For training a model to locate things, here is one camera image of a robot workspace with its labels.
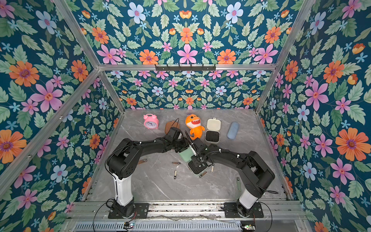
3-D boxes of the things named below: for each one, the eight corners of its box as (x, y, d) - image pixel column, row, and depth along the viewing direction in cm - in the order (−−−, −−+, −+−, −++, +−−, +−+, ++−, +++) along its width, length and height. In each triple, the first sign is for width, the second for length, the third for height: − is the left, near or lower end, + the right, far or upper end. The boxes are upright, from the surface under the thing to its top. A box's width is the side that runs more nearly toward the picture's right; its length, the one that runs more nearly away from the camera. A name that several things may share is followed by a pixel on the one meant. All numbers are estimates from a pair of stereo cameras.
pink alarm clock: (146, 128, 110) (142, 119, 101) (148, 123, 113) (144, 113, 105) (158, 128, 110) (155, 119, 101) (159, 123, 113) (156, 113, 105)
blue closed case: (225, 137, 105) (226, 134, 103) (231, 121, 115) (232, 119, 112) (234, 140, 104) (235, 138, 101) (239, 124, 113) (240, 121, 110)
